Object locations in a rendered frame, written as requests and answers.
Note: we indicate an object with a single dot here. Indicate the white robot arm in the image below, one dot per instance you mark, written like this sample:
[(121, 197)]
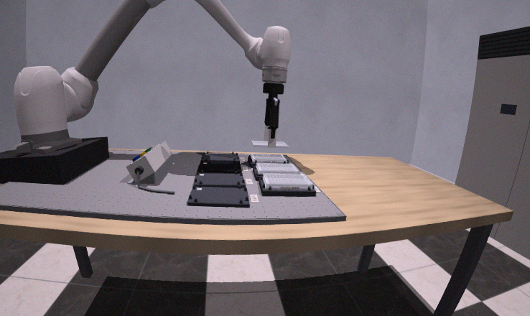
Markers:
[(44, 101)]

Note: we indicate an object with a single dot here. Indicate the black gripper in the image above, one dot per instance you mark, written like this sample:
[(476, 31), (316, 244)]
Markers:
[(272, 114)]

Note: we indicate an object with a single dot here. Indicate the white button panel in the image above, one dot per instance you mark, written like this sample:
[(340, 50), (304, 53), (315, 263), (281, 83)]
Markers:
[(150, 166)]

